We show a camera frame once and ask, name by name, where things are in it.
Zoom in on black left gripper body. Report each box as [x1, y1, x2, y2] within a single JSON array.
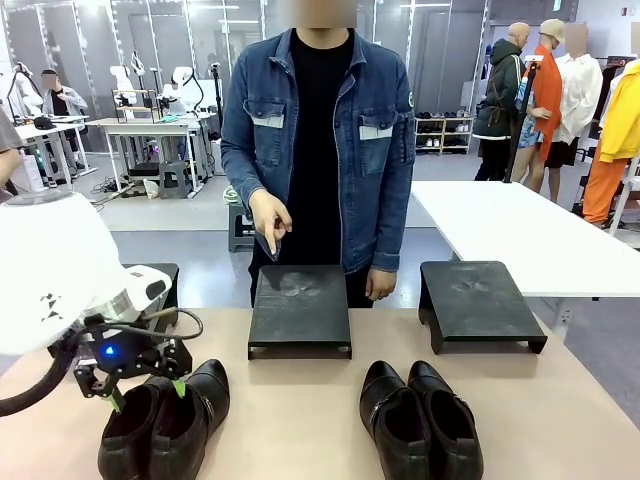
[[74, 313, 194, 377]]

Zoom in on black leather buckle shoe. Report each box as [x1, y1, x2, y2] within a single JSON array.
[[407, 360, 485, 480], [97, 377, 174, 480], [148, 358, 231, 480], [359, 360, 433, 480]]

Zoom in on person's left forearm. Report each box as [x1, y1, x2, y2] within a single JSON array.
[[370, 169, 414, 274]]

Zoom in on person's right forearm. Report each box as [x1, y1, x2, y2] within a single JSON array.
[[220, 134, 266, 204]]

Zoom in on black shoe stand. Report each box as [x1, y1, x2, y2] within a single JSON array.
[[122, 262, 180, 332], [247, 264, 353, 361], [418, 260, 549, 355]]

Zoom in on seated person in grey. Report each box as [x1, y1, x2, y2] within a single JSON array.
[[41, 69, 89, 119]]

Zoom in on person in denim jacket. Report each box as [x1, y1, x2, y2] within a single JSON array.
[[219, 9, 417, 309]]

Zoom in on person's right hand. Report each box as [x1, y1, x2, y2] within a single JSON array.
[[248, 188, 294, 262]]

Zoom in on person's left hand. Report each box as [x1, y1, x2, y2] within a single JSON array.
[[364, 268, 399, 302]]

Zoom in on grey plastic step stool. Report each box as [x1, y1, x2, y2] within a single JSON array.
[[158, 160, 192, 202], [227, 201, 257, 254]]

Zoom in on white workbench with robots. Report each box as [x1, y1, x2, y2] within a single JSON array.
[[98, 112, 220, 196]]

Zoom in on white office desk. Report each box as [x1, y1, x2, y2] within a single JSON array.
[[13, 114, 97, 189]]

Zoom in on bystander in grey sleeve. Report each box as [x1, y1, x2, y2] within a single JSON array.
[[0, 106, 25, 197]]

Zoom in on small wooden shelf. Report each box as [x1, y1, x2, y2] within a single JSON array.
[[111, 88, 159, 124]]

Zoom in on wooden shoe rack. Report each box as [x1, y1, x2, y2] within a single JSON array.
[[414, 114, 474, 156]]

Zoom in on white side table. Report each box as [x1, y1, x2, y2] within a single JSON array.
[[409, 179, 640, 302]]

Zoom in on mannequin in dark jacket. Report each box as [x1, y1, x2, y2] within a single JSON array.
[[472, 22, 534, 182]]

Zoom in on mannequin in orange vest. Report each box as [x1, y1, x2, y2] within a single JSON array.
[[509, 18, 569, 192]]

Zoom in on orange hanging trousers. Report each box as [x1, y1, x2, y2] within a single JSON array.
[[582, 157, 629, 225]]

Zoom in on mannequin in white shirt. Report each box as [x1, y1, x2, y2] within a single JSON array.
[[543, 22, 605, 204]]

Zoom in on yellow hanging garment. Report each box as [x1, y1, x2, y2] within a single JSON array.
[[598, 58, 640, 165]]

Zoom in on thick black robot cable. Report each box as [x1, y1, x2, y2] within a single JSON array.
[[0, 343, 77, 419]]

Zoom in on thin grey gripper cable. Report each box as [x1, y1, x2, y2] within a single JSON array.
[[142, 308, 205, 343]]

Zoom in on black camera tripod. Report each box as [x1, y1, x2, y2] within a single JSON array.
[[502, 55, 546, 184]]

